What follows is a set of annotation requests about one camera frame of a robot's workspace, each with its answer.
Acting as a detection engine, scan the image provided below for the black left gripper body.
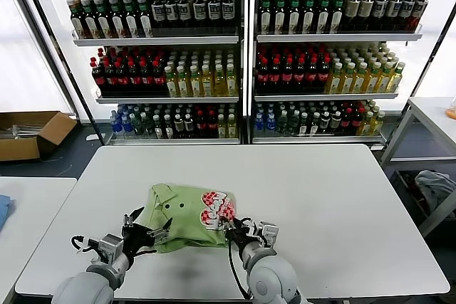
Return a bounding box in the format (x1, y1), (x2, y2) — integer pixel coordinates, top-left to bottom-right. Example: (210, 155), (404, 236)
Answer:
(122, 226), (158, 258)

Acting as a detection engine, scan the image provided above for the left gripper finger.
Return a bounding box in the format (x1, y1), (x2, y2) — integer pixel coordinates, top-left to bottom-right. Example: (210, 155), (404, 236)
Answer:
(123, 206), (145, 237)
(146, 219), (174, 245)

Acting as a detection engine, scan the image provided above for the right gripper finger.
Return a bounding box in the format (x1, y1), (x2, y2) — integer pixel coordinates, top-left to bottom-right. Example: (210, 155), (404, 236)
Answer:
(230, 216), (255, 231)
(223, 221), (237, 241)

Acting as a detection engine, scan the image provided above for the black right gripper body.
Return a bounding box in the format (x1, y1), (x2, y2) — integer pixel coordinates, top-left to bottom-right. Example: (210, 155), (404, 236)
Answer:
(229, 223), (261, 248)

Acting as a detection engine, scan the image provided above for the green polo shirt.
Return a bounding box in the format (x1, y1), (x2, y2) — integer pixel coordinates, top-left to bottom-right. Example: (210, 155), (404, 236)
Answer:
(142, 182), (238, 255)

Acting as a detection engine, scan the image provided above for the yellow drink bottle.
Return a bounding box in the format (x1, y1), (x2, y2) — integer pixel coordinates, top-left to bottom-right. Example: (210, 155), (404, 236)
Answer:
(358, 110), (375, 137)
(326, 62), (345, 95)
(365, 62), (383, 94)
(340, 62), (357, 95)
(388, 61), (407, 93)
(352, 62), (370, 95)
(165, 65), (179, 98)
(226, 63), (239, 98)
(214, 63), (228, 98)
(227, 113), (239, 139)
(202, 64), (216, 98)
(377, 61), (395, 94)
(217, 113), (229, 139)
(177, 65), (192, 98)
(190, 64), (204, 98)
(370, 110), (388, 137)

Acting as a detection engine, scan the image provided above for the red cap cola bottle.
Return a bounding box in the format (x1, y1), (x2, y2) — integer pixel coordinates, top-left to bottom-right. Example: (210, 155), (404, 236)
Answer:
(140, 61), (155, 93)
(152, 61), (167, 93)
(103, 61), (118, 94)
(256, 56), (271, 93)
(341, 107), (353, 135)
(318, 56), (331, 91)
(269, 56), (283, 93)
(128, 61), (143, 94)
(351, 107), (364, 135)
(91, 61), (107, 94)
(115, 61), (130, 94)
(306, 56), (320, 92)
(281, 56), (296, 93)
(294, 56), (307, 93)
(207, 110), (219, 139)
(196, 110), (208, 139)

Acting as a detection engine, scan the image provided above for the white cap tan label bottle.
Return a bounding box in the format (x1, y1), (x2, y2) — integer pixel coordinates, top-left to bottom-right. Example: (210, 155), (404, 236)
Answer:
(183, 113), (195, 139)
(173, 113), (185, 139)
(319, 110), (332, 134)
(344, 0), (361, 31)
(358, 0), (376, 31)
(330, 110), (343, 134)

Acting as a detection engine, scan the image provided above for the blue cloth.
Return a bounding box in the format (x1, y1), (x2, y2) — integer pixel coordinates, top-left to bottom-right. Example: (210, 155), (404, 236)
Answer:
(0, 193), (15, 234)

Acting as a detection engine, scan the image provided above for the brown cardboard box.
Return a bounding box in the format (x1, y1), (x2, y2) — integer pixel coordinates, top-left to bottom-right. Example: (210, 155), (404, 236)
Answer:
(0, 110), (79, 162)

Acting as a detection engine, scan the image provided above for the clear plastic packaging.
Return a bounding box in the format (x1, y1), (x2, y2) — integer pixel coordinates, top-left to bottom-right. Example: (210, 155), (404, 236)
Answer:
(0, 124), (43, 140)

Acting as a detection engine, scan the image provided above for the grey metal shelving unit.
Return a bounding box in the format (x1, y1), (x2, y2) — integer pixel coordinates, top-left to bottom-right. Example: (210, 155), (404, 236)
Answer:
(47, 0), (250, 145)
(249, 0), (450, 150)

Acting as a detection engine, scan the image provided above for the black storage crate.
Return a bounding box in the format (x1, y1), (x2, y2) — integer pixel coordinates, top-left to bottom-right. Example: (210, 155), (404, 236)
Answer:
(390, 169), (430, 229)

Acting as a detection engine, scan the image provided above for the black slanted pole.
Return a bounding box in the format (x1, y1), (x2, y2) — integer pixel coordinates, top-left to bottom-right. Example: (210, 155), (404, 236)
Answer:
(386, 6), (456, 152)
(16, 0), (108, 145)

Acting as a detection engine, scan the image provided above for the grey cloth pile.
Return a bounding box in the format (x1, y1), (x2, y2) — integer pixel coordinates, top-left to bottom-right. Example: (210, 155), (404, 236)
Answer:
(415, 169), (456, 219)

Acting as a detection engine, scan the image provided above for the green cap tea bottle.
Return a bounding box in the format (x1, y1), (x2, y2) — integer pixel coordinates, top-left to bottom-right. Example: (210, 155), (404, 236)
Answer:
(138, 0), (154, 38)
(109, 0), (126, 39)
(288, 0), (304, 34)
(123, 0), (140, 38)
(303, 0), (318, 34)
(273, 0), (289, 34)
(259, 0), (274, 34)
(95, 0), (113, 39)
(317, 0), (333, 33)
(331, 0), (347, 33)
(70, 0), (86, 39)
(82, 0), (100, 39)

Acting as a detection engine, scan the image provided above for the white cap dark label bottle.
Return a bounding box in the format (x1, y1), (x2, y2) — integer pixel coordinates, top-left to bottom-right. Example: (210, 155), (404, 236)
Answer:
(372, 0), (390, 31)
(193, 0), (208, 29)
(177, 0), (193, 29)
(208, 0), (223, 29)
(222, 0), (236, 29)
(165, 0), (180, 29)
(400, 0), (418, 31)
(413, 0), (431, 30)
(152, 0), (167, 30)
(386, 0), (405, 31)

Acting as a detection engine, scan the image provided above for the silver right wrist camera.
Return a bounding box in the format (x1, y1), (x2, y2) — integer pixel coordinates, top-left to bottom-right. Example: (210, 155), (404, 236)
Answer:
(258, 224), (279, 248)

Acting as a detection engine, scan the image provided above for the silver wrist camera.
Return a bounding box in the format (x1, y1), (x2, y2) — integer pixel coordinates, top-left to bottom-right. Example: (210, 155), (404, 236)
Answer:
(98, 234), (124, 262)
(258, 224), (279, 248)

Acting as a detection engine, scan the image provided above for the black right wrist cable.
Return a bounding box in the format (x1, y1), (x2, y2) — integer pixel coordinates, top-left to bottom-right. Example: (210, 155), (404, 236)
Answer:
(226, 239), (252, 300)

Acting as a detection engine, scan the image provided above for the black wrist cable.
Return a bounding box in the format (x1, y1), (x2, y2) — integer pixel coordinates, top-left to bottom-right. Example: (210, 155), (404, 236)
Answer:
(70, 234), (103, 253)
(226, 239), (252, 300)

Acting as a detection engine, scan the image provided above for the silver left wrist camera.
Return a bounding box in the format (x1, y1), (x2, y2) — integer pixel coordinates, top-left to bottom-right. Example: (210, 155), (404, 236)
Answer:
(98, 234), (124, 262)

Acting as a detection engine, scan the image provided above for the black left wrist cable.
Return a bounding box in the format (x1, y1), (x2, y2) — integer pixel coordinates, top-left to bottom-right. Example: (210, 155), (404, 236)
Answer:
(70, 234), (103, 253)

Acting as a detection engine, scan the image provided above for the white metal frame table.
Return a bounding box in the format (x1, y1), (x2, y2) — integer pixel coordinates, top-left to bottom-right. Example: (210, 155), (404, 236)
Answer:
(379, 95), (456, 238)

